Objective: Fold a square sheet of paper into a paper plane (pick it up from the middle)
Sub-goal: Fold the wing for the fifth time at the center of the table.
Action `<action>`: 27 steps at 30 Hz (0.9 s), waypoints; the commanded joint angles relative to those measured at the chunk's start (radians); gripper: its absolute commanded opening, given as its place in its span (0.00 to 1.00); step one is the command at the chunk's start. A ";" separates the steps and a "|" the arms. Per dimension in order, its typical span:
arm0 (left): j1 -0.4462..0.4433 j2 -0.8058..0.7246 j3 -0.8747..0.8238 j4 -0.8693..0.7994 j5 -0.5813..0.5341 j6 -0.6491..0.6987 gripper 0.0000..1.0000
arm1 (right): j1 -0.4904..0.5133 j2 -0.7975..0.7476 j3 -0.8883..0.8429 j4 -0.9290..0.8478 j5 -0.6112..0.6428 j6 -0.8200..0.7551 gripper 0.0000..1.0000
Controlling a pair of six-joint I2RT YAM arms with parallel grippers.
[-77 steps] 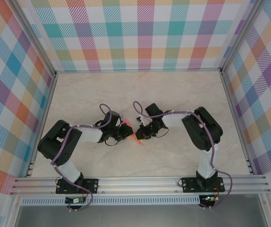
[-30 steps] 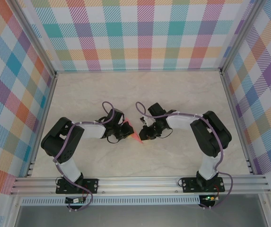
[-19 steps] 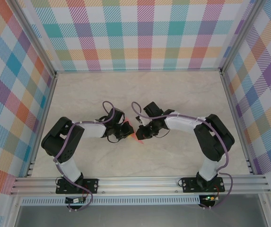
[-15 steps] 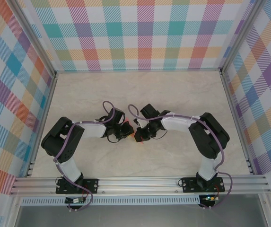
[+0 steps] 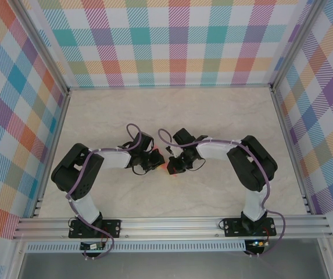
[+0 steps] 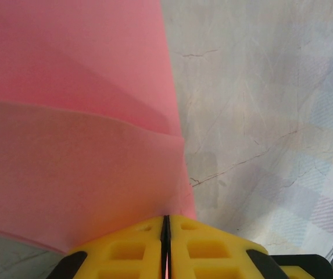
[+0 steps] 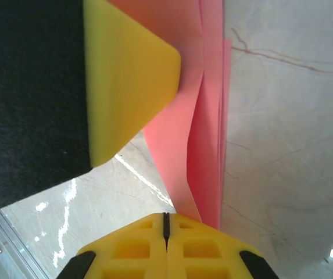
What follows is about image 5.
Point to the black circuit board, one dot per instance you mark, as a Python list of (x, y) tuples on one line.
[(92, 246)]

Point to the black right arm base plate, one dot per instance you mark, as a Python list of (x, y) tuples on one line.
[(233, 228)]

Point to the aluminium corner post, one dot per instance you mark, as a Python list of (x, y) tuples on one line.
[(297, 43), (42, 46)]

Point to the aluminium mounting rail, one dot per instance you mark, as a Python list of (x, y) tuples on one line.
[(169, 228)]

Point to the thin aluminium back rail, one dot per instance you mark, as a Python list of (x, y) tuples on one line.
[(169, 87)]

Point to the grey metal panel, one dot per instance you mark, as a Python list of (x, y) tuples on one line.
[(169, 266)]

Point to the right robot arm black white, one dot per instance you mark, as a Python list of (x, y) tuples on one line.
[(252, 162)]

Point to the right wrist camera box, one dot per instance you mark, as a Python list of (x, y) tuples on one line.
[(172, 151)]

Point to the circuit board with lit LED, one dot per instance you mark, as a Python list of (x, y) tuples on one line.
[(257, 243)]

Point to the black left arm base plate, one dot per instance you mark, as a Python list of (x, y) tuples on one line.
[(111, 228)]

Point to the pink square paper sheet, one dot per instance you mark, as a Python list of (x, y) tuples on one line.
[(164, 167)]

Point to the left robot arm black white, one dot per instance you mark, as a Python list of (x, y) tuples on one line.
[(76, 171)]

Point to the aluminium side rail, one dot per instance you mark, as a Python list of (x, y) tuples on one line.
[(285, 130), (53, 154)]

